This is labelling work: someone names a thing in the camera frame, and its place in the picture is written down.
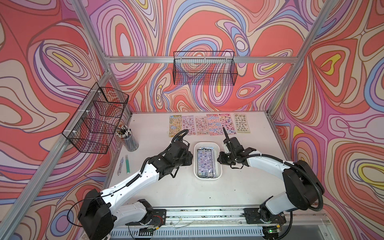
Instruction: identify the white plastic storage tray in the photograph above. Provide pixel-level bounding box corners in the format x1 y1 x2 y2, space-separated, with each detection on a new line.
193 142 223 181

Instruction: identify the blue red animal sticker sheet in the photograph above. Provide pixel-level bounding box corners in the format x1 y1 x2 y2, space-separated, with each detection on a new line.
207 114 224 136

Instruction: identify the yellow green sticker sheet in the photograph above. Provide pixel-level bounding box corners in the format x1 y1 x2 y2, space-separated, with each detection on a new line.
169 115 182 137

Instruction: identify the pink puffy sticker sheet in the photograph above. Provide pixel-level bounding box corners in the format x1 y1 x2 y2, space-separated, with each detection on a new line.
182 116 196 135

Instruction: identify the green cream sticker sheet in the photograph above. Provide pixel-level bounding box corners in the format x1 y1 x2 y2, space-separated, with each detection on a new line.
234 113 251 134

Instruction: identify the pink yellow pastel sticker sheet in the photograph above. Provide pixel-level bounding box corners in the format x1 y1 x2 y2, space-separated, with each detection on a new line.
219 114 237 135

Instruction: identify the pink bonbon sticker sheet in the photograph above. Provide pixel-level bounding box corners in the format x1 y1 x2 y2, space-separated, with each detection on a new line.
195 116 210 135

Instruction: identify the purple holographic sticker sheet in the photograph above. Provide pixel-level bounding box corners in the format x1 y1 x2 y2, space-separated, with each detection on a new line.
197 147 216 179

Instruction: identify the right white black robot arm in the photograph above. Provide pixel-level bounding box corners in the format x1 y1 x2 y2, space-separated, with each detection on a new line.
218 128 325 222

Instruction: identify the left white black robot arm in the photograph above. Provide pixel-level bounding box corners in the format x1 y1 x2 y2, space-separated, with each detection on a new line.
77 130 193 240

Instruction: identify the green pen on table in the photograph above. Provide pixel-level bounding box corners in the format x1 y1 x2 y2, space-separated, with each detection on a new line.
125 155 131 174

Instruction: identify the mesh pen cup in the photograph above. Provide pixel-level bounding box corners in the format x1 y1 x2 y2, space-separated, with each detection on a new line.
120 132 139 152

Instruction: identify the bundle of pens in cup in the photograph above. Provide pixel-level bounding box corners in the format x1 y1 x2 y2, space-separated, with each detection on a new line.
116 125 132 140

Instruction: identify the small clear blue tool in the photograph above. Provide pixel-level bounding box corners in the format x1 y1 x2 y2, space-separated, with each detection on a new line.
117 158 124 176

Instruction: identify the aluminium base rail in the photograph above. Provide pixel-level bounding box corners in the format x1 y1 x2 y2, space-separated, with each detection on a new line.
103 206 339 240

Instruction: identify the black wire basket on left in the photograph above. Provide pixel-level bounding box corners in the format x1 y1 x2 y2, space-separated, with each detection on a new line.
62 83 129 154

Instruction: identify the black wire basket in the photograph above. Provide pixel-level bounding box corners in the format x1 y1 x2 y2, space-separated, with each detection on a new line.
173 50 238 86
62 83 129 154

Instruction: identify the black wire basket at back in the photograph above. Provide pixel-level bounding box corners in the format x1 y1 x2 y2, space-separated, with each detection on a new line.
173 50 238 86

